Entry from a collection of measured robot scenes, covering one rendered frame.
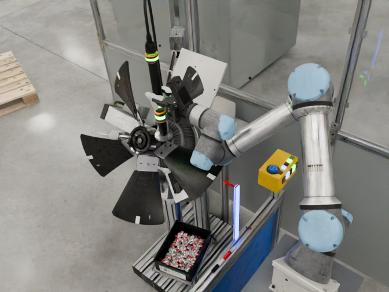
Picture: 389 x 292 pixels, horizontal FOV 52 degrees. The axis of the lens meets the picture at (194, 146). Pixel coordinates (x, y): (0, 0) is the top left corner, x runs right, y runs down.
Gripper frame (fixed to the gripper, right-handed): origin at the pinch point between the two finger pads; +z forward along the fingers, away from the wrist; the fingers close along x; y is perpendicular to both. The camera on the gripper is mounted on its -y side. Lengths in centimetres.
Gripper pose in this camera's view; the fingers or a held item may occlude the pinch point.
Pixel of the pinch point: (151, 89)
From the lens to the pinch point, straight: 146.9
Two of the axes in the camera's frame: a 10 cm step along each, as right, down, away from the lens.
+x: 6.3, -5.6, 5.5
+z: -7.8, -3.9, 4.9
